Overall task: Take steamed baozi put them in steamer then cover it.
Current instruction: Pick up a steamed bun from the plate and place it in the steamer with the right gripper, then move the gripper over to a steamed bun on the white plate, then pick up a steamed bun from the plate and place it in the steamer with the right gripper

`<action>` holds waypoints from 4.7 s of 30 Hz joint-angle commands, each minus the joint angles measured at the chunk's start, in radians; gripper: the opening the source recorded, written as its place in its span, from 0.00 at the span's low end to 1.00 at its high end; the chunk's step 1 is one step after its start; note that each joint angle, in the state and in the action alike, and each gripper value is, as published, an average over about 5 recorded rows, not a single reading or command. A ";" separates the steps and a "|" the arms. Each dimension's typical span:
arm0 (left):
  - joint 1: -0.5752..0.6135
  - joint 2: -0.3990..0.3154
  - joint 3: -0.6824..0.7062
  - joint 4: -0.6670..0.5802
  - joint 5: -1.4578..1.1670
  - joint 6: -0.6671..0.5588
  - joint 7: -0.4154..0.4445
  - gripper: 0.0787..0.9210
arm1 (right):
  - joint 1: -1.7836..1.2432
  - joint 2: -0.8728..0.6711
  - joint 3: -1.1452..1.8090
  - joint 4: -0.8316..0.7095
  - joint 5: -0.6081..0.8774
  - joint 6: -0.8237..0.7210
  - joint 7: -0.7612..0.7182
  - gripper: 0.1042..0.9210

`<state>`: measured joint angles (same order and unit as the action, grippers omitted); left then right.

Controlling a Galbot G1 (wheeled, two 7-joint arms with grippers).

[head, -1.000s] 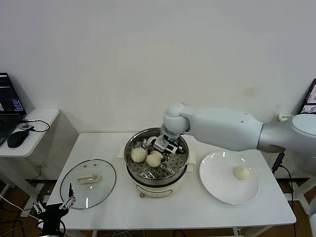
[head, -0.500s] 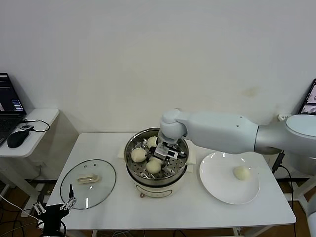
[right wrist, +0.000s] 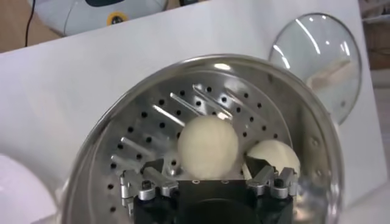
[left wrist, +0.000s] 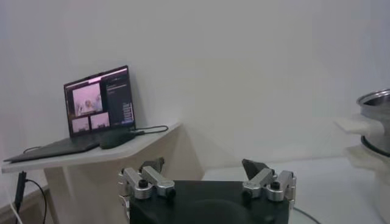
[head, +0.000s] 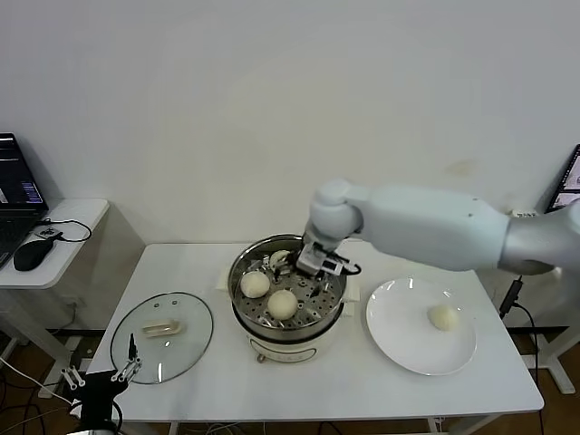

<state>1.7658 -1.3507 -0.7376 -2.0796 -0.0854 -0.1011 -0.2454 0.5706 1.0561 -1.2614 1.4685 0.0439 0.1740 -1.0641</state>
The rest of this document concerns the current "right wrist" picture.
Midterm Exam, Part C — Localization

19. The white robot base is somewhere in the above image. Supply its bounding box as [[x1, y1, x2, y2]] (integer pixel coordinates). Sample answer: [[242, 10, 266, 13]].
[[29, 0, 168, 37]]

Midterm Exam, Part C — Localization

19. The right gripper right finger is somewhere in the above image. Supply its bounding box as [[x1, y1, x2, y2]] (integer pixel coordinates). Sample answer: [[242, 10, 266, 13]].
[[244, 155, 299, 200]]

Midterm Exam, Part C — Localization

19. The white round plate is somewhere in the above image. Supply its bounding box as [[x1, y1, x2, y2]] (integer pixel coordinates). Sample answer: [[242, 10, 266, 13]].
[[0, 153, 59, 224]]

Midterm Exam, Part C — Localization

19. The glass lid with cream handle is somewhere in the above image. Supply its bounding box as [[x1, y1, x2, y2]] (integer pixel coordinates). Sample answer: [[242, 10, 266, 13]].
[[268, 12, 363, 125]]

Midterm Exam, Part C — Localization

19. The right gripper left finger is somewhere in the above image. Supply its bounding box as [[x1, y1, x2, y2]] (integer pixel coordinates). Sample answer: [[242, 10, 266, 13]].
[[119, 158, 179, 215]]

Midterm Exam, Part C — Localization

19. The white steamed baozi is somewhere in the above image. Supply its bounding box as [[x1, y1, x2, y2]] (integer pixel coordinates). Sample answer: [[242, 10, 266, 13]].
[[245, 139, 302, 180], [177, 114, 239, 180]]

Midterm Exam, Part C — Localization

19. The stainless steel steamer basket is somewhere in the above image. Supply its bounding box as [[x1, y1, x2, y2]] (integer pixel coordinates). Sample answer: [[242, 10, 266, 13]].
[[60, 54, 345, 224]]

